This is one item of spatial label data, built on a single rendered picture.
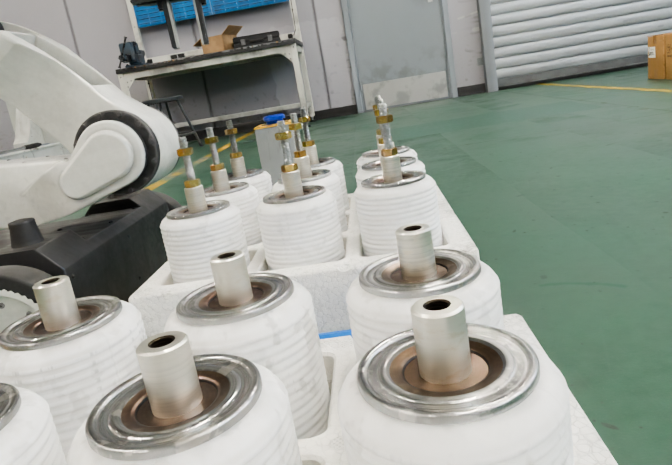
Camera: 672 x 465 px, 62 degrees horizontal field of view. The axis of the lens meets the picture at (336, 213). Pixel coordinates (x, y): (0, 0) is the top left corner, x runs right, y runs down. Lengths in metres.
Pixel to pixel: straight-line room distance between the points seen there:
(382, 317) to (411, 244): 0.05
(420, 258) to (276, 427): 0.14
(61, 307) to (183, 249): 0.28
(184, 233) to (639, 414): 0.52
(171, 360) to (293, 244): 0.40
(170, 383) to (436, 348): 0.11
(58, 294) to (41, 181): 0.67
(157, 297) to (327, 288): 0.19
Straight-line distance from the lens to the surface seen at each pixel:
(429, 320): 0.23
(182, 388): 0.26
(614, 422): 0.66
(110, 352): 0.39
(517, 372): 0.24
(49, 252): 0.93
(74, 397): 0.39
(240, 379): 0.27
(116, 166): 0.98
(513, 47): 5.89
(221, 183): 0.80
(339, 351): 0.44
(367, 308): 0.33
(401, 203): 0.62
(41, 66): 1.07
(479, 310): 0.33
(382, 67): 5.76
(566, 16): 6.04
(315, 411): 0.37
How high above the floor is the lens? 0.38
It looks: 13 degrees down
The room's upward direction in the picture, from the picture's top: 10 degrees counter-clockwise
